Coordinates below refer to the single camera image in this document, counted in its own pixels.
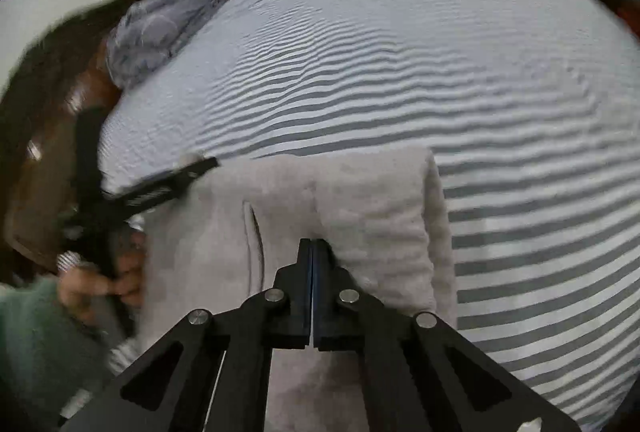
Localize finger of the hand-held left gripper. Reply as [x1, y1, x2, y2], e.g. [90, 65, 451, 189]
[102, 155, 220, 219]

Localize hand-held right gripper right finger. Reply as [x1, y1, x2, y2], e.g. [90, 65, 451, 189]
[312, 238, 583, 432]

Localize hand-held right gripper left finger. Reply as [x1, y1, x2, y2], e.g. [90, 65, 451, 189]
[60, 238, 315, 432]

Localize beige pants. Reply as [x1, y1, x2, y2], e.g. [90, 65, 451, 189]
[107, 146, 459, 432]

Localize person's left forearm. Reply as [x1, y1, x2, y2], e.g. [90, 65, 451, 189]
[0, 276, 112, 425]

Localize person's left hand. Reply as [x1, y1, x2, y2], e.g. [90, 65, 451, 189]
[56, 254, 151, 329]

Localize brown wooden headboard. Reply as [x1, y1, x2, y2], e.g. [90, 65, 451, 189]
[0, 0, 162, 275]

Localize blue-grey crumpled garment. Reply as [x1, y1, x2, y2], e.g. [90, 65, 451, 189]
[105, 0, 241, 91]

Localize grey striped bed sheet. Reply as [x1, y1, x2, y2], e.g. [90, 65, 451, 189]
[97, 0, 640, 432]

